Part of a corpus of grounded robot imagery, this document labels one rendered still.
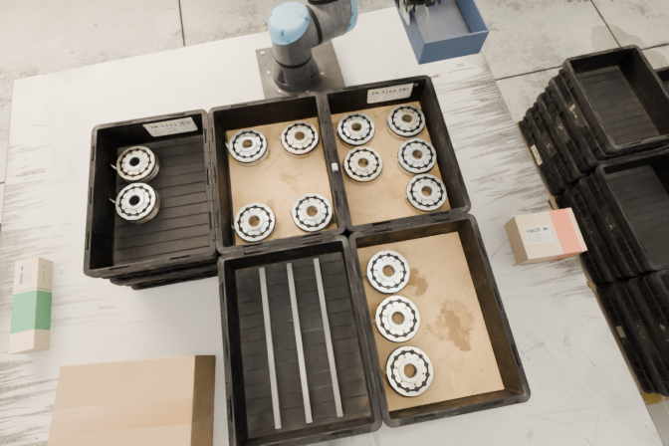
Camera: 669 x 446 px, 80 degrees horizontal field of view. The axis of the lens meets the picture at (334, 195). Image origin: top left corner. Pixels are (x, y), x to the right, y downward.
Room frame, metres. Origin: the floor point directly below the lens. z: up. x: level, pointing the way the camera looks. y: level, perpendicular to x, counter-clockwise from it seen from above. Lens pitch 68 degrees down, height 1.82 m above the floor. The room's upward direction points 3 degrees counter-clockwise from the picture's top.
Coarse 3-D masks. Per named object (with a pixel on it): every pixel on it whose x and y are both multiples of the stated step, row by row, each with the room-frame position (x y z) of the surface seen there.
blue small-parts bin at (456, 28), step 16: (448, 0) 0.80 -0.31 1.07; (464, 0) 0.76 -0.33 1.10; (400, 16) 0.75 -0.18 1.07; (432, 16) 0.75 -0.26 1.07; (448, 16) 0.75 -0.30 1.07; (464, 16) 0.74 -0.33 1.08; (480, 16) 0.69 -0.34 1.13; (416, 32) 0.66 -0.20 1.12; (432, 32) 0.70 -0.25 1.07; (448, 32) 0.70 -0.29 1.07; (464, 32) 0.70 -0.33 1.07; (480, 32) 0.64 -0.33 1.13; (416, 48) 0.64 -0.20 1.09; (432, 48) 0.62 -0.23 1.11; (448, 48) 0.62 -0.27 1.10; (464, 48) 0.63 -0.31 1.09; (480, 48) 0.64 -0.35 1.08
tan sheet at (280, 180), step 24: (312, 120) 0.62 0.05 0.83; (240, 168) 0.48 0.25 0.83; (264, 168) 0.48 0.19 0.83; (288, 168) 0.48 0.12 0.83; (312, 168) 0.47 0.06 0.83; (240, 192) 0.41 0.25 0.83; (264, 192) 0.41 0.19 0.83; (288, 192) 0.41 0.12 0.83; (312, 192) 0.40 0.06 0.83; (288, 216) 0.34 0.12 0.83; (312, 216) 0.34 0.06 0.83; (240, 240) 0.28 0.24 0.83
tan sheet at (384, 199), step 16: (368, 112) 0.64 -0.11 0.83; (384, 112) 0.64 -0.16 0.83; (384, 128) 0.59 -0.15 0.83; (336, 144) 0.54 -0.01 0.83; (384, 144) 0.54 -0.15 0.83; (400, 144) 0.53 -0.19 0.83; (384, 160) 0.49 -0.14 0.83; (384, 176) 0.44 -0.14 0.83; (400, 176) 0.44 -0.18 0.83; (352, 192) 0.40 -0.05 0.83; (368, 192) 0.40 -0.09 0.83; (384, 192) 0.39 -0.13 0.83; (400, 192) 0.39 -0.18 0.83; (352, 208) 0.35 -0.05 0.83; (368, 208) 0.35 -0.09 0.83; (384, 208) 0.35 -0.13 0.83; (400, 208) 0.35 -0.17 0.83; (448, 208) 0.34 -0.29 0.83; (352, 224) 0.31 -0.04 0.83
